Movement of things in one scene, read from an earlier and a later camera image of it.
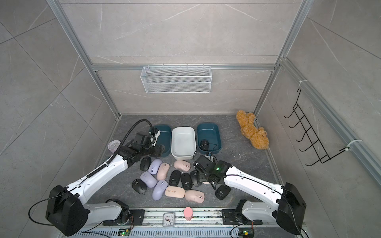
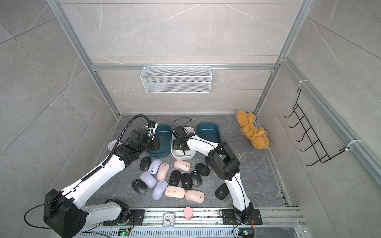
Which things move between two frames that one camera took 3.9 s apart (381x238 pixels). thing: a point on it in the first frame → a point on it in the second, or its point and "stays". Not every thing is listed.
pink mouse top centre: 182,164 stays
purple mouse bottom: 159,190 stays
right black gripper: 202,178 → 176,145
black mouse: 195,177 stays
